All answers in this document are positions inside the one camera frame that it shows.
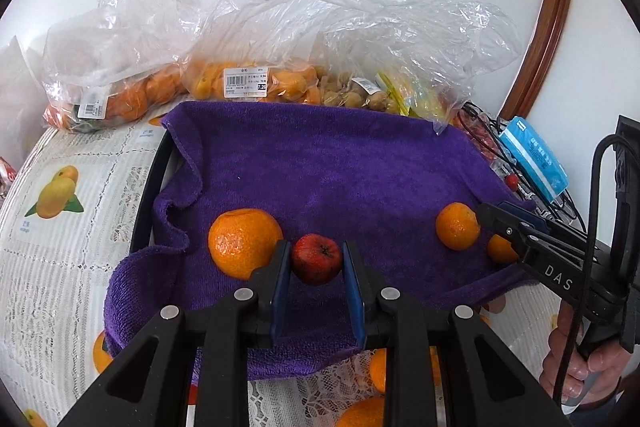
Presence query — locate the large front orange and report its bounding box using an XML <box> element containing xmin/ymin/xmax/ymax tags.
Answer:
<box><xmin>335</xmin><ymin>397</ymin><xmax>385</xmax><ymax>427</ymax></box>

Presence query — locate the purple towel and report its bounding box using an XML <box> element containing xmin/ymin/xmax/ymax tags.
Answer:
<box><xmin>104</xmin><ymin>102</ymin><xmax>526</xmax><ymax>353</ymax></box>

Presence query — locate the blue tissue pack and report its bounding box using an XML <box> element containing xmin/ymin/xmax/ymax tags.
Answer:
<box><xmin>499</xmin><ymin>116</ymin><xmax>568</xmax><ymax>202</ymax></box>

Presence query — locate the large orange with stem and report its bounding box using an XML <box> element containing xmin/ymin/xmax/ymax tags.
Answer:
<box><xmin>207</xmin><ymin>208</ymin><xmax>283</xmax><ymax>281</ymax></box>

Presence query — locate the black tray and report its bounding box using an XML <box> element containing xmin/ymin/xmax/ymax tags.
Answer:
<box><xmin>129</xmin><ymin>131</ymin><xmax>183</xmax><ymax>254</ymax></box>

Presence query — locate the small red apple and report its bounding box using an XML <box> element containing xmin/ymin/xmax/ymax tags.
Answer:
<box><xmin>292</xmin><ymin>233</ymin><xmax>343</xmax><ymax>286</ymax></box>

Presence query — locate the small red fruit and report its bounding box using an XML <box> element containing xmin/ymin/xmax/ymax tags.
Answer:
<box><xmin>504</xmin><ymin>173</ymin><xmax>520</xmax><ymax>192</ymax></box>

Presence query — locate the brown wooden door frame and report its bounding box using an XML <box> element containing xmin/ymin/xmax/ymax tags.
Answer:
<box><xmin>499</xmin><ymin>0</ymin><xmax>572</xmax><ymax>119</ymax></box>

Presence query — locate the longan fruit bag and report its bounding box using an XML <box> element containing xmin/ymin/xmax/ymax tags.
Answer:
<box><xmin>319</xmin><ymin>72</ymin><xmax>400</xmax><ymax>114</ymax></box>

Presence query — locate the clear bag of kumquats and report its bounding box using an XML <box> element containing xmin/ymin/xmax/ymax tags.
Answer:
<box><xmin>184</xmin><ymin>0</ymin><xmax>521</xmax><ymax>131</ymax></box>

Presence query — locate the yellow packaged fruit bag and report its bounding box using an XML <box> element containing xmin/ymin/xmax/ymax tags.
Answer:
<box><xmin>376</xmin><ymin>72</ymin><xmax>447</xmax><ymax>121</ymax></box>

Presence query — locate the small orange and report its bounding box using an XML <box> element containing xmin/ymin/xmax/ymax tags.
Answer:
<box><xmin>486</xmin><ymin>234</ymin><xmax>518</xmax><ymax>263</ymax></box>

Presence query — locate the clear bag of oranges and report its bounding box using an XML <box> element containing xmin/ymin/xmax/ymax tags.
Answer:
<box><xmin>38</xmin><ymin>0</ymin><xmax>205</xmax><ymax>133</ymax></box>

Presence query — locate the person's right hand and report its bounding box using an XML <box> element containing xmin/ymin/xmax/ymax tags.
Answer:
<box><xmin>539</xmin><ymin>301</ymin><xmax>631</xmax><ymax>405</ymax></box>

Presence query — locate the bag of red fruits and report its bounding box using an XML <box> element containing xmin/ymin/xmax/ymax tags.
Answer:
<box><xmin>452</xmin><ymin>104</ymin><xmax>504</xmax><ymax>162</ymax></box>

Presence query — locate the white lace fruit tablecloth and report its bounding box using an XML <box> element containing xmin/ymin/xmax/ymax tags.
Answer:
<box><xmin>1</xmin><ymin>102</ymin><xmax>560</xmax><ymax>426</ymax></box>

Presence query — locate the white plastic bag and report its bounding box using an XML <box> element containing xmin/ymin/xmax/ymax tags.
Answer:
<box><xmin>0</xmin><ymin>38</ymin><xmax>48</xmax><ymax>170</ymax></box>

